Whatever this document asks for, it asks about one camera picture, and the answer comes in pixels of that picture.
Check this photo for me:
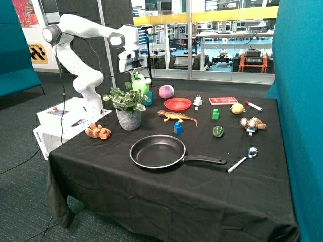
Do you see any yellow black sign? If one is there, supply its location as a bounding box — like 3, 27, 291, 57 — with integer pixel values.
28, 43, 48, 65

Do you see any green toy watering can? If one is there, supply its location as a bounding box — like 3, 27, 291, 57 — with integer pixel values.
132, 72, 152, 95

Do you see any metal spoon white handle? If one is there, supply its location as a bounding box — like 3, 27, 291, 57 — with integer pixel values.
228, 147, 258, 173

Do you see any green toy pepper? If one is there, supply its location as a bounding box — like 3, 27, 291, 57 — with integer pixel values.
212, 126, 224, 138

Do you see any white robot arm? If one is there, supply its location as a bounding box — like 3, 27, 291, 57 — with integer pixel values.
42, 14, 147, 115

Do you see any white robot control box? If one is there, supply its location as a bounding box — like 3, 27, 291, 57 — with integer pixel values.
33, 97, 111, 160

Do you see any pink purple plush ball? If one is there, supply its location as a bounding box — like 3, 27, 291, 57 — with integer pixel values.
158, 85, 175, 99

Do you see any red book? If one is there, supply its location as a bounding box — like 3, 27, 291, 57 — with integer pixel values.
209, 97, 238, 105

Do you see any green toy block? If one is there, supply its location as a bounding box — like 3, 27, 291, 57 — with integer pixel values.
212, 109, 219, 120

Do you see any orange toy lizard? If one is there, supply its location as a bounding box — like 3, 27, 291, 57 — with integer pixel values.
157, 110, 198, 127

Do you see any white power adapter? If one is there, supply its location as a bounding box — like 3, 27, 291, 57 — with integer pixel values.
193, 96, 203, 106

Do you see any potted plant in grey pot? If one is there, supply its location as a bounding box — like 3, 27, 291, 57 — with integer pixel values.
103, 82, 146, 131

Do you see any teal sofa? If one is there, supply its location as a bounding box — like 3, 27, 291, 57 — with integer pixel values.
0, 1, 42, 97

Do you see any blue plastic cup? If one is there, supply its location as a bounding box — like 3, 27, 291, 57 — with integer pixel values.
143, 91, 153, 106

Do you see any teal partition wall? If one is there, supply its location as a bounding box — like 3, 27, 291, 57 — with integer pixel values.
267, 1, 322, 241

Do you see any yellow lemon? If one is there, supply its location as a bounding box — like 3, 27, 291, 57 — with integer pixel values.
230, 103, 245, 115

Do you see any blue toy block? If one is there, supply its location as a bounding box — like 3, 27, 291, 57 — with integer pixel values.
173, 122, 183, 134

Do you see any brown plush monkey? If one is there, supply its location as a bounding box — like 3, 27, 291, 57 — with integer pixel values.
240, 117, 267, 136

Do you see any red plastic plate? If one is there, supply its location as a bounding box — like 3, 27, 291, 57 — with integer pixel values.
164, 98, 192, 111

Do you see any black tablecloth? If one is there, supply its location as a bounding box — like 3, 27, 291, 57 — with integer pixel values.
45, 93, 300, 241

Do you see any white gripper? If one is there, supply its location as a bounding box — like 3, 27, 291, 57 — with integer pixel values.
118, 50, 147, 73

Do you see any red white marker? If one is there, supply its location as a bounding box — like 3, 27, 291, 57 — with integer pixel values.
245, 101, 263, 112

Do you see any orange plush toy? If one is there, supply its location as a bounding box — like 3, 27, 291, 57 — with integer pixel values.
85, 123, 111, 140

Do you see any red poster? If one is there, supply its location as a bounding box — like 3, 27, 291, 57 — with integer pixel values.
12, 0, 39, 28

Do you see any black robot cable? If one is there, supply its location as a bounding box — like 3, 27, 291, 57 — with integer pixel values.
54, 31, 134, 146

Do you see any black frying pan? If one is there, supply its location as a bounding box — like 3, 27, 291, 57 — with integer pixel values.
129, 134, 227, 169

